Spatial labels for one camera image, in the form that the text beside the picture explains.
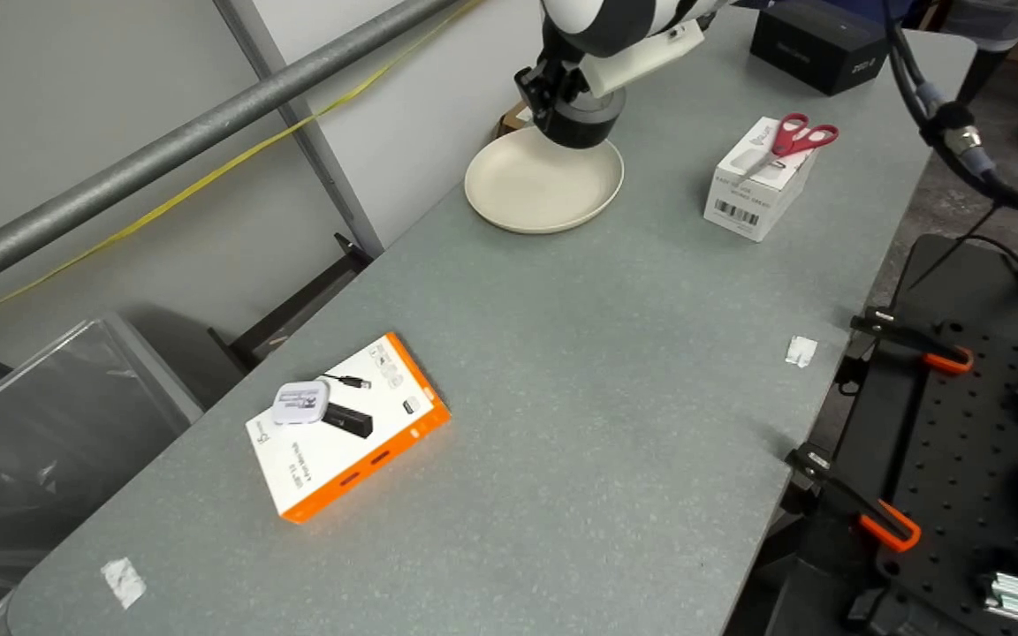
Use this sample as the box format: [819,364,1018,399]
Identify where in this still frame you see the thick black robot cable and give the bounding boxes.
[875,0,1018,218]

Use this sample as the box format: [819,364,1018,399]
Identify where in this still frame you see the black perforated breadboard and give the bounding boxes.
[753,226,1018,636]

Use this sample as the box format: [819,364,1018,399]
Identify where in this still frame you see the red handled scissors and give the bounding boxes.
[727,108,842,186]

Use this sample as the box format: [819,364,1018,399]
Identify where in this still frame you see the white cardboard box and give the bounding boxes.
[699,112,819,246]

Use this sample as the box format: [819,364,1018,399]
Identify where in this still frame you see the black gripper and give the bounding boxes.
[514,31,593,124]

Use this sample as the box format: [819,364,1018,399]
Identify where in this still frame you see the yellow cord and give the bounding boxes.
[0,0,487,339]

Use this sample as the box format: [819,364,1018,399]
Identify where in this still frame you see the white tape piece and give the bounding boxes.
[782,332,825,372]
[100,554,148,616]

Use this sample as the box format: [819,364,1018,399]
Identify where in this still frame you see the orange and white product box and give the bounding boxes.
[241,329,456,527]

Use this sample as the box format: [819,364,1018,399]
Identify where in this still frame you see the grey aluminium frame strut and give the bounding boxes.
[213,0,390,258]

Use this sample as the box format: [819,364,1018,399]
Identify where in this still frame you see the black box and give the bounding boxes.
[747,0,894,100]

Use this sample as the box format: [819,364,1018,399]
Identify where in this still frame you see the black orange bar clamp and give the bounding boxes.
[782,441,926,558]
[849,309,979,380]

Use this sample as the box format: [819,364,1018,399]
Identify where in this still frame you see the beige round plate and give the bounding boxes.
[459,120,629,238]

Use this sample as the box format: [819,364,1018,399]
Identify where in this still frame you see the grey metal pole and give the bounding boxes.
[0,0,466,309]

